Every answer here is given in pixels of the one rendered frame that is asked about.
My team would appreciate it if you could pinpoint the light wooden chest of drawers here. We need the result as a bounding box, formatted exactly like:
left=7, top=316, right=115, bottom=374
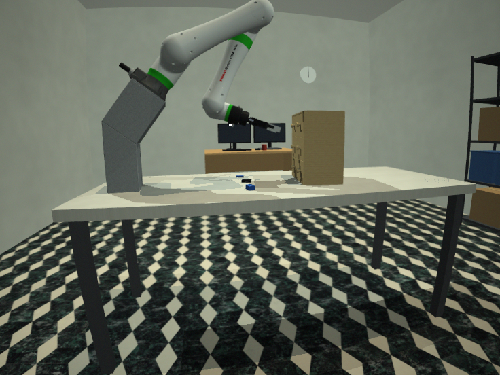
left=292, top=111, right=345, bottom=185

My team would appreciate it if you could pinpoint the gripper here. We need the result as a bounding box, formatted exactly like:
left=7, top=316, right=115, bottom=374
left=239, top=111, right=281, bottom=133

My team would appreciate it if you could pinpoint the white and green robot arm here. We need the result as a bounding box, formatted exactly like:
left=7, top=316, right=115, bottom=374
left=119, top=0, right=274, bottom=127

